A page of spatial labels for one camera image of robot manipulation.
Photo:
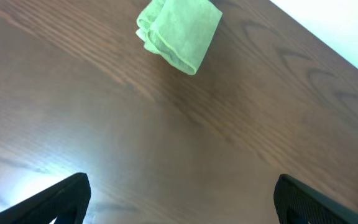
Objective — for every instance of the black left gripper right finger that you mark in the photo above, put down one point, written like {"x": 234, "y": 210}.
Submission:
{"x": 296, "y": 202}

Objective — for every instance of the light green cloth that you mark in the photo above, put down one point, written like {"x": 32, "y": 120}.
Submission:
{"x": 180, "y": 31}

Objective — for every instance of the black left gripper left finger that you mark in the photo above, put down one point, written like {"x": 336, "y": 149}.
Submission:
{"x": 66, "y": 202}

